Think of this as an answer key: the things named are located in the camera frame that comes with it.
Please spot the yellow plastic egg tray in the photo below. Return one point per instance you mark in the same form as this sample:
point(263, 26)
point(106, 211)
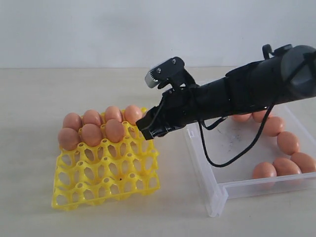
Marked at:
point(91, 175)

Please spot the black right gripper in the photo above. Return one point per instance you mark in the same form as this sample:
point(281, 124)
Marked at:
point(175, 110)

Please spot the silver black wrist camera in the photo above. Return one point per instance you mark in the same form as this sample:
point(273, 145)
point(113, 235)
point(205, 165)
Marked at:
point(172, 71)

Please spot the brown egg cluster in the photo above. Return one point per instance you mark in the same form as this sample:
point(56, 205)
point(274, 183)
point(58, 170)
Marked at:
point(68, 139)

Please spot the brown egg placed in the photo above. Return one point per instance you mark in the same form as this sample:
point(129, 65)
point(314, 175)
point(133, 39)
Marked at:
point(73, 121)
point(132, 114)
point(92, 117)
point(113, 112)

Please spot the clear plastic bin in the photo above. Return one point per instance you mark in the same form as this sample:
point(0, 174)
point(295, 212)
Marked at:
point(217, 185)

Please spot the brown egg with line mark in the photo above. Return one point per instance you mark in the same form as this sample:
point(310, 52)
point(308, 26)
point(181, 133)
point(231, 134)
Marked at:
point(114, 130)

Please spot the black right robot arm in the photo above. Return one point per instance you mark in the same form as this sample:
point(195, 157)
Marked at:
point(284, 75)

